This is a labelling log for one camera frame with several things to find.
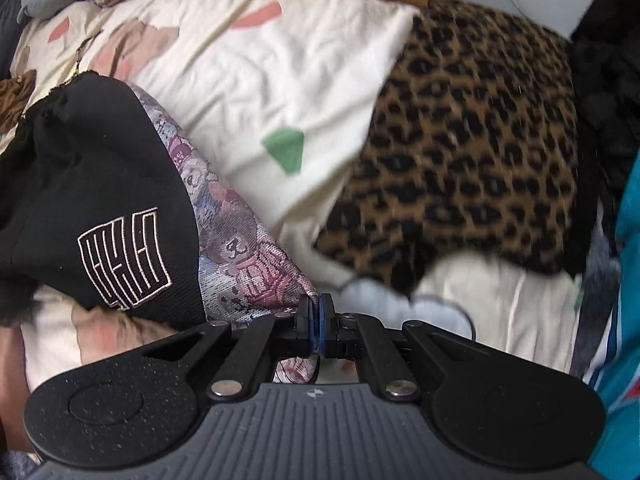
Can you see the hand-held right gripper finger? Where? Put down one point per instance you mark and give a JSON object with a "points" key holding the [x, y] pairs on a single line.
{"points": [[314, 330], [326, 327]]}

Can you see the black shorts with patterned panels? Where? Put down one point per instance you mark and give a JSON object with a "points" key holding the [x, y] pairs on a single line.
{"points": [[100, 170]]}

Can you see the leopard print cloth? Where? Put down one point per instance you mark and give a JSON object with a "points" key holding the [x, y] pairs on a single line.
{"points": [[475, 150]]}

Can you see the cream bear print bed sheet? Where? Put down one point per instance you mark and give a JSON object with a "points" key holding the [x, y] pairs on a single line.
{"points": [[280, 70]]}

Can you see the teal printed bag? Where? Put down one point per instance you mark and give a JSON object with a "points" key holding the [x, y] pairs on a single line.
{"points": [[625, 310]]}

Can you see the black cloth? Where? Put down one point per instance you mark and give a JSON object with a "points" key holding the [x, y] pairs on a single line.
{"points": [[607, 85]]}

